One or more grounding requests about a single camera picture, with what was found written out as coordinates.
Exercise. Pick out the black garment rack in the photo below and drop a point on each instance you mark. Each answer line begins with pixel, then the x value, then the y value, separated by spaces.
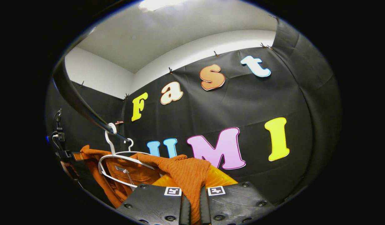
pixel 77 100

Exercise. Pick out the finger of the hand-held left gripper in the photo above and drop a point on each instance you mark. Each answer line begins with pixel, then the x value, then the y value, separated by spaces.
pixel 84 176

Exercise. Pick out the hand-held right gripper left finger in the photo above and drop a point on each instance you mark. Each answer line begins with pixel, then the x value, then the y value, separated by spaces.
pixel 152 203

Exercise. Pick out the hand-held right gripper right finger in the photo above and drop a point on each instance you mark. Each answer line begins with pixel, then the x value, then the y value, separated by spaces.
pixel 236 203

